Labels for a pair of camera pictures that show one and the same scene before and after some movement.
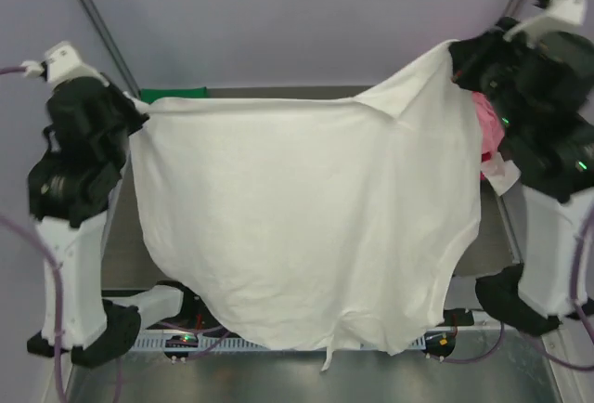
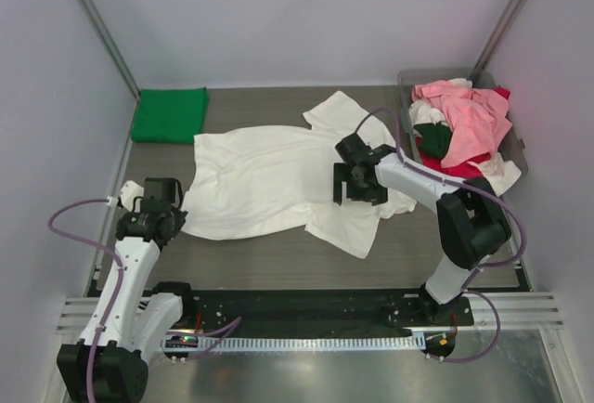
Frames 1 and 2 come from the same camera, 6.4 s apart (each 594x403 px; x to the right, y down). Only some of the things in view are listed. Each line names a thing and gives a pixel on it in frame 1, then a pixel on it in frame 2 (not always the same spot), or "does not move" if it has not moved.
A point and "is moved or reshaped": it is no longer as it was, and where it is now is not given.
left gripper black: x=111 y=109 to x=161 y=208
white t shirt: x=330 y=224 is moved or reshaped
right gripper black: x=476 y=67 to x=355 y=190
